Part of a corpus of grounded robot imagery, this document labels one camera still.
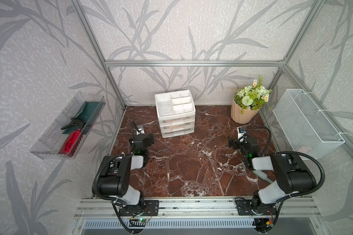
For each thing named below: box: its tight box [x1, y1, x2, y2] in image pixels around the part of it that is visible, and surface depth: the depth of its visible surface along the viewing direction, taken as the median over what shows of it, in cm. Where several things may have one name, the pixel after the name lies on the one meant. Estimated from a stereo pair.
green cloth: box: [62, 100, 106, 135], surface depth 69 cm
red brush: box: [58, 128, 84, 158], surface depth 59 cm
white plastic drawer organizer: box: [154, 89, 196, 139], surface depth 93 cm
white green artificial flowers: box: [233, 75, 273, 115], surface depth 89 cm
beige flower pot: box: [230, 98, 260, 124], surface depth 104 cm
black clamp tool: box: [60, 117, 86, 131], surface depth 67 cm
